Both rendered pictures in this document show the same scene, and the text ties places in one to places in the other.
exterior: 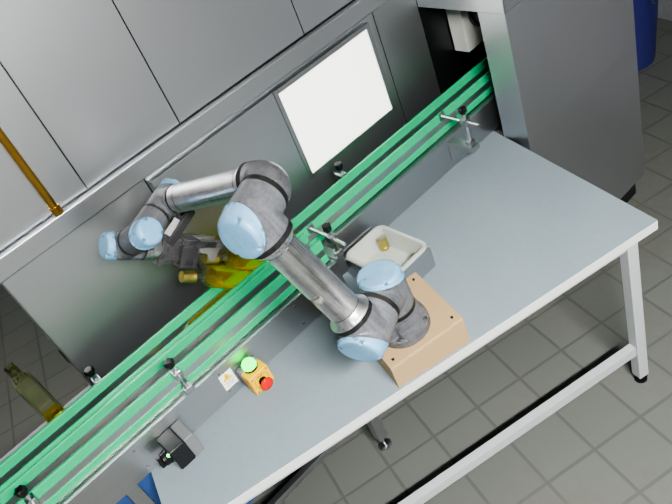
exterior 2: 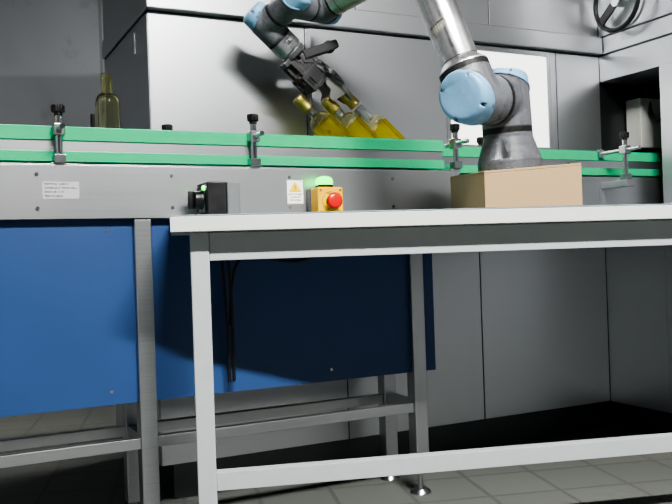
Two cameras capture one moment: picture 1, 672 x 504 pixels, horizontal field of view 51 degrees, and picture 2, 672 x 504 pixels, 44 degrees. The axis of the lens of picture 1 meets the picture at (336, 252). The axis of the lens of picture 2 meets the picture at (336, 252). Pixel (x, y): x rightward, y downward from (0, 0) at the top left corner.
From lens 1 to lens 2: 1.70 m
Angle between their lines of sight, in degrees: 38
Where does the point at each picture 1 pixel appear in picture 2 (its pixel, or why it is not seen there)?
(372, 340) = (480, 76)
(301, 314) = (395, 194)
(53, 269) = (191, 38)
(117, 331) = not seen: hidden behind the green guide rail
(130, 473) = (153, 197)
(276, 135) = (432, 80)
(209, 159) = (366, 51)
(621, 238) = not seen: outside the picture
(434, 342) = (541, 172)
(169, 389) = (236, 152)
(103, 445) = (148, 147)
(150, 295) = not seen: hidden behind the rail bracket
